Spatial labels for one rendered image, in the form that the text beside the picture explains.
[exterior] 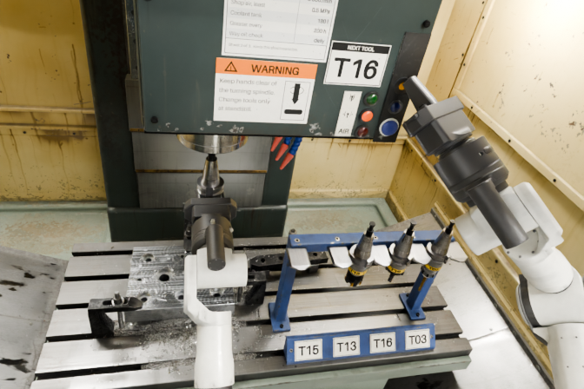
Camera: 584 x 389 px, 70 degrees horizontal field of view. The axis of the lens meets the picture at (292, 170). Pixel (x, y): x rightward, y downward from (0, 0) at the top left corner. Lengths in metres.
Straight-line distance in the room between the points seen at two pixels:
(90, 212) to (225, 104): 1.54
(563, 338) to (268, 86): 0.65
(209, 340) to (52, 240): 1.32
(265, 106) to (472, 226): 0.37
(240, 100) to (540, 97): 1.06
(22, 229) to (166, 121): 1.52
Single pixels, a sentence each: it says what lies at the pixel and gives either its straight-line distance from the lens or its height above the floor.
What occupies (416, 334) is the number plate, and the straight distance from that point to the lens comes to 1.36.
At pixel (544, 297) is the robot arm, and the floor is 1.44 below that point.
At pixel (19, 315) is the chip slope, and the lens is 1.72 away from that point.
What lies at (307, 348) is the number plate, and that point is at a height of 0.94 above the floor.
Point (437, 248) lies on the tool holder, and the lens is 1.18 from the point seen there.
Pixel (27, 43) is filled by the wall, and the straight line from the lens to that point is 1.83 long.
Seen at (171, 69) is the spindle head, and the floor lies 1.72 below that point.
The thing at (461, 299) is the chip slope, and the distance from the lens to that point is 1.71.
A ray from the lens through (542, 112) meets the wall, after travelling 1.50.
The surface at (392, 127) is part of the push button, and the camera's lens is 0.76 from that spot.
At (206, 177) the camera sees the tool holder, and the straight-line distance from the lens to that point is 0.99.
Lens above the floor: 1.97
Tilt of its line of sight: 35 degrees down
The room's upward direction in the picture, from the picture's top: 10 degrees clockwise
